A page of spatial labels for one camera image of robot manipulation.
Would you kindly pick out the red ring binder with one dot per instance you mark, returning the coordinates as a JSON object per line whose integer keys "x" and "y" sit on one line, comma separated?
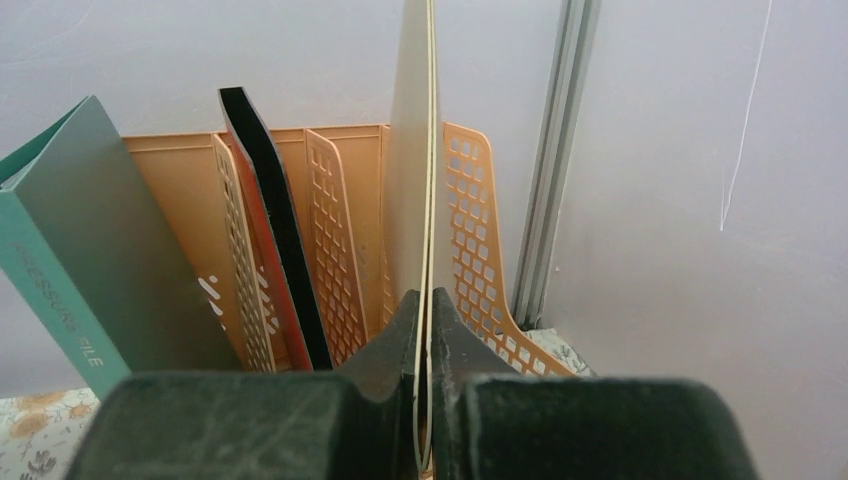
{"x": 273, "y": 216}

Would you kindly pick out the floral table mat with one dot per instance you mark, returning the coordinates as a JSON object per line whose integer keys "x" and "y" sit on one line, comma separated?
{"x": 51, "y": 444}

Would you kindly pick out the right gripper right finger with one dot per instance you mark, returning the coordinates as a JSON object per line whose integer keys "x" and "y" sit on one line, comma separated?
{"x": 491, "y": 422}

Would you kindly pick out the aluminium corner frame post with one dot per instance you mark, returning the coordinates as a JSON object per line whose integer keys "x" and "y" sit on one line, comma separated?
{"x": 572, "y": 47}

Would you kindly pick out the peach plastic file organizer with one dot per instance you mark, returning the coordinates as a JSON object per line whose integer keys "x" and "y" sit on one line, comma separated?
{"x": 194, "y": 178}

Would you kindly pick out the beige notebook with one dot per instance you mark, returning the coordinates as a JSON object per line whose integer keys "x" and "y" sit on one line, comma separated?
{"x": 408, "y": 193}

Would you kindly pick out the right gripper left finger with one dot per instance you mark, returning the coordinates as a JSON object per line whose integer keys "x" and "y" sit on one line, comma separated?
{"x": 354, "y": 422}

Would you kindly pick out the teal folder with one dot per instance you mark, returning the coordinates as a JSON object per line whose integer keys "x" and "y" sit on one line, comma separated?
{"x": 85, "y": 243}

